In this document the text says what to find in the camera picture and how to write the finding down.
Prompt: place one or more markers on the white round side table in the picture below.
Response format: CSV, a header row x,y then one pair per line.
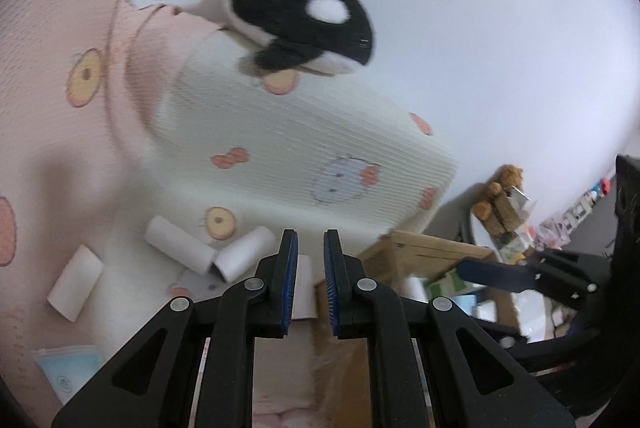
x,y
480,233

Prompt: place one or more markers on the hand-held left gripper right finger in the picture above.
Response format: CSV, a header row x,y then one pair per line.
x,y
331,283

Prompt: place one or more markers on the small green white carton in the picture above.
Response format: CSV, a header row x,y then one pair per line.
x,y
450,285

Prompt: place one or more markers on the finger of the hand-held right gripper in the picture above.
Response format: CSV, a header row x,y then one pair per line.
x,y
495,275
550,355

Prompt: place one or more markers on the pink flower print blanket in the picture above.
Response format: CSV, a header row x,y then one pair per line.
x,y
50,132

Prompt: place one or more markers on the woven straw basket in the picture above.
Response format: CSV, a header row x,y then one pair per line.
x,y
507,213

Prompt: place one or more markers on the light blue tissue packet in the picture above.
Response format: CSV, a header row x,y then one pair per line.
x,y
67,368

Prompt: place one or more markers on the brown teddy bear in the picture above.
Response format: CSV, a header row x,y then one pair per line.
x,y
510,175

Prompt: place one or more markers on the white spiral notepad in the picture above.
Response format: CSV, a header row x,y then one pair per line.
x,y
532,315

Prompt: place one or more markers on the black white orca plush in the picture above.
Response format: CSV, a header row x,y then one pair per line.
x,y
300,7

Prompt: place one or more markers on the white bottle with green print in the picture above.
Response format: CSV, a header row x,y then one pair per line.
x,y
515,248

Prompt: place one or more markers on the brown cardboard box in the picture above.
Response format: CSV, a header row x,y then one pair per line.
x,y
435,250

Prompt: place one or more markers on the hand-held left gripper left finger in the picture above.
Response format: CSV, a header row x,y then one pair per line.
x,y
290,283

